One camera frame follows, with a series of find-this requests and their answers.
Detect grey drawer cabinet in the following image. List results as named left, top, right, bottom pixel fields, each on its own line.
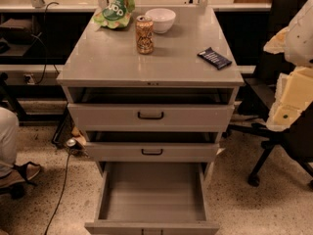
left=56, top=5, right=246, bottom=181

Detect green chip bag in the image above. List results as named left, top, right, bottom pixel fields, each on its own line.
left=93, top=0, right=135, bottom=29

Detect white bowl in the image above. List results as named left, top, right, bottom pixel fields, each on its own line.
left=146, top=8, right=176, bottom=33

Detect orange soda can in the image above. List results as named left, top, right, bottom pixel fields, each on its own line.
left=135, top=15, right=154, bottom=54

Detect dark blue rxbar wrapper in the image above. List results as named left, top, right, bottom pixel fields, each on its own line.
left=198, top=47, right=232, bottom=71

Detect black floor cable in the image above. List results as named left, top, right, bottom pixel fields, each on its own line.
left=43, top=149, right=73, bottom=235

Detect person leg light trousers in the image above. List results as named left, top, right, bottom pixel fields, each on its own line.
left=0, top=108, right=19, bottom=165

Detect grey open bottom drawer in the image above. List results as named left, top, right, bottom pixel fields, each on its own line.
left=85, top=162, right=219, bottom=235

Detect grey middle drawer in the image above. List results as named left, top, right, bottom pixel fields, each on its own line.
left=86, top=142, right=219, bottom=163

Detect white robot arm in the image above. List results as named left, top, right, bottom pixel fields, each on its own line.
left=263, top=0, right=313, bottom=131

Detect black office chair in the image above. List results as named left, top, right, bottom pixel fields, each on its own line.
left=228, top=0, right=313, bottom=186

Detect black hanging cable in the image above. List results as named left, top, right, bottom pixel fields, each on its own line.
left=30, top=1, right=61, bottom=85

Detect grey top drawer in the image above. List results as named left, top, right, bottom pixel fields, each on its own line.
left=68, top=103, right=234, bottom=132

